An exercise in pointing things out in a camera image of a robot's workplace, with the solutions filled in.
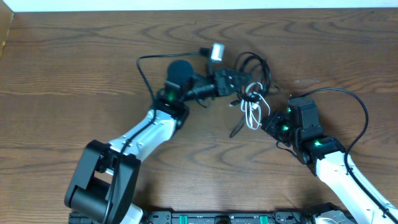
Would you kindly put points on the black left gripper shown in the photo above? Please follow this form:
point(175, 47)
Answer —
point(222, 84)

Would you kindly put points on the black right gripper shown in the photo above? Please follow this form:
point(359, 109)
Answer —
point(270, 123)

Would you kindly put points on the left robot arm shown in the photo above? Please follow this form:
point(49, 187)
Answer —
point(103, 184)

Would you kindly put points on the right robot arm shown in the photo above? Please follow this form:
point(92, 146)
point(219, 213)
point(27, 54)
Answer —
point(299, 127)

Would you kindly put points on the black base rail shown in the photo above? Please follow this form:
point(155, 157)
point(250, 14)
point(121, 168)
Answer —
point(323, 213)

